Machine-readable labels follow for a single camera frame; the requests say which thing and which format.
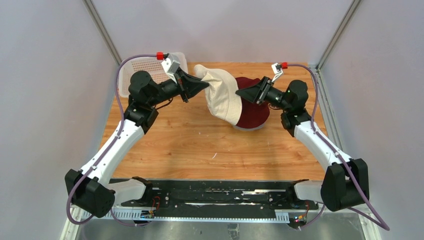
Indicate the white plastic basket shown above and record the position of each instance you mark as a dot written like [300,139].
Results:
[140,77]

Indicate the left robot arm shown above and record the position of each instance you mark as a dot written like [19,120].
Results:
[116,149]

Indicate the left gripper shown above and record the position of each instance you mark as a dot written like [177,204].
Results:
[188,85]

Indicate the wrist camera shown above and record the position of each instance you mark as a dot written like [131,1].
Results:
[170,66]
[277,69]

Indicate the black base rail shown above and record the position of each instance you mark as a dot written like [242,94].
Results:
[137,201]

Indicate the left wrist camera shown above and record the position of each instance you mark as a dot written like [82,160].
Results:
[170,66]

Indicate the dark red hat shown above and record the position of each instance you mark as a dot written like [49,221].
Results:
[252,115]

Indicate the cream hat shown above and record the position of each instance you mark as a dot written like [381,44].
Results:
[222,100]

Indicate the aluminium frame post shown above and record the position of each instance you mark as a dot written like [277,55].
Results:
[96,18]
[338,33]

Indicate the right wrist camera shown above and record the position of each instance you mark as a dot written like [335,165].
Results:
[277,69]

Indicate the left aluminium frame post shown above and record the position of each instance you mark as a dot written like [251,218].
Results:
[96,18]

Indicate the grey hat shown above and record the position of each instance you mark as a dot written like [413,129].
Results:
[248,129]

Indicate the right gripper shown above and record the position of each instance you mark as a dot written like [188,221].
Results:
[256,93]

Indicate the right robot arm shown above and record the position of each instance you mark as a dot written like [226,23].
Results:
[324,149]

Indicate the right aluminium frame post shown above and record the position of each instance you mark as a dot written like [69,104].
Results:
[338,33]

